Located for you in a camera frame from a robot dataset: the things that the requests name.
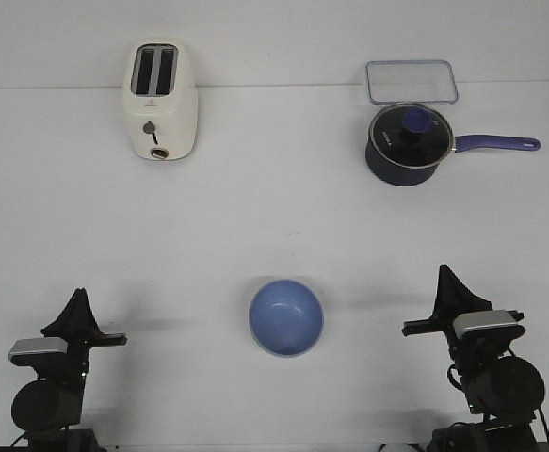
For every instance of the blue bowl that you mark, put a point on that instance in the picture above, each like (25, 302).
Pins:
(285, 313)

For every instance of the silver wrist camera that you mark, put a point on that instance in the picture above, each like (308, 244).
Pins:
(482, 321)
(24, 350)

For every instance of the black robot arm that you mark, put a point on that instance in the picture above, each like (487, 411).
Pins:
(506, 390)
(48, 409)

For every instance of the clear rectangular container lid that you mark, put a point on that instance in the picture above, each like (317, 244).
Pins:
(429, 82)

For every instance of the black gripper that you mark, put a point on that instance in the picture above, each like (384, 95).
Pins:
(74, 362)
(475, 349)

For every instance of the glass pot lid blue knob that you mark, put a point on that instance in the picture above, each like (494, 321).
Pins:
(412, 136)

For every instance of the green bowl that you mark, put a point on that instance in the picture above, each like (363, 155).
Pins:
(292, 353)

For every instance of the cream two-slot toaster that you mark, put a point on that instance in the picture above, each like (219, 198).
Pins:
(160, 101)

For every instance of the dark blue saucepan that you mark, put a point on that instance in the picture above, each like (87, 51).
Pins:
(398, 174)

